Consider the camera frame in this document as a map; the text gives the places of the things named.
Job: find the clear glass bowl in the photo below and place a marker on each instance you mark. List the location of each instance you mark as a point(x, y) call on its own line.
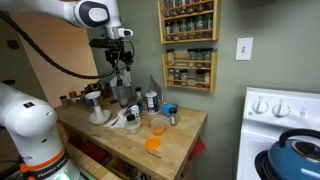
point(133, 127)

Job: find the small black-lidded glass jar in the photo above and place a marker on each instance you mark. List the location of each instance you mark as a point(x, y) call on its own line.
point(131, 119)

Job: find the small wooden spice rack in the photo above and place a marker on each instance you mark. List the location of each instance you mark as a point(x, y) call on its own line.
point(213, 71)

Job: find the thin wooden stick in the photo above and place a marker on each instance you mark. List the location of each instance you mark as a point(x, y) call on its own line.
point(154, 154)

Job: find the clear plastic zip bag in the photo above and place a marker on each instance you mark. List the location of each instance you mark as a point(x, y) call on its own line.
point(156, 88)

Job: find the white and blue can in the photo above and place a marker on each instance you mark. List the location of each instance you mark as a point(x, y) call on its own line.
point(152, 103)

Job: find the red hanging cloth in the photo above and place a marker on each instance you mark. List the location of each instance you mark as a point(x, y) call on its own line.
point(198, 148)

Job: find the blue measuring cup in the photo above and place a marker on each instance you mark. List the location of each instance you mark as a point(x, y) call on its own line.
point(136, 108)

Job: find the blue round container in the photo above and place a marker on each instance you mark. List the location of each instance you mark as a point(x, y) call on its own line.
point(166, 110)

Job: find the white stove knob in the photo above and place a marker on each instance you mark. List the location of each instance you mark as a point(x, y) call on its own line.
point(260, 106)
point(281, 109)

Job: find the tall glass bottle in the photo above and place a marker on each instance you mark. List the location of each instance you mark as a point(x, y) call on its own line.
point(122, 95)

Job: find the black-lidded spice shaker jar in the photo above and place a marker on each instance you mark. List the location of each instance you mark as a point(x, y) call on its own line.
point(173, 117)

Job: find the white paper napkin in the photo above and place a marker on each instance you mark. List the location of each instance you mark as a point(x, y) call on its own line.
point(116, 121)

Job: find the clear cup with orange liquid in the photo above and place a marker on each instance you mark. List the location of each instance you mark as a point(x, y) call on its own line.
point(158, 128)

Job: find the large wooden spice rack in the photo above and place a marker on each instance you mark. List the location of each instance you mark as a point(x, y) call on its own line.
point(215, 20)

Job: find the small dark-lidded bottle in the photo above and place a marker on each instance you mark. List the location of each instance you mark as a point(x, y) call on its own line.
point(138, 95)

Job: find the black stove burner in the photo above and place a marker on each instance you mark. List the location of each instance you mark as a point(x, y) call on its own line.
point(261, 165)

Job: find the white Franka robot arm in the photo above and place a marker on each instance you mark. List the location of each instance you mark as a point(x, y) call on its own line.
point(30, 124)

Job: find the white electric stove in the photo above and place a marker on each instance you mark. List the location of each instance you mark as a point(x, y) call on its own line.
point(266, 133)

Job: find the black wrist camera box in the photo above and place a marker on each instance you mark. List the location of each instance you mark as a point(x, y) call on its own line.
point(101, 43)

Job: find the rack spice jar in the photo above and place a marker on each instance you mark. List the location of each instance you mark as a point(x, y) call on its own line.
point(199, 58)
point(191, 58)
point(208, 55)
point(170, 57)

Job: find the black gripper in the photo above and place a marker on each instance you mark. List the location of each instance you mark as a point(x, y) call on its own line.
point(117, 56)

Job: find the red-lidded spice jar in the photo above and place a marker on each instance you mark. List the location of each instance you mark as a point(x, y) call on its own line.
point(73, 95)

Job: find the wooden butcher block cart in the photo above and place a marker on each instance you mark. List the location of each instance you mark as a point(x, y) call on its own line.
point(166, 150)

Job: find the white light switch plate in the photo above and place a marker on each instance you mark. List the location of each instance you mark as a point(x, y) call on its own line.
point(244, 49)

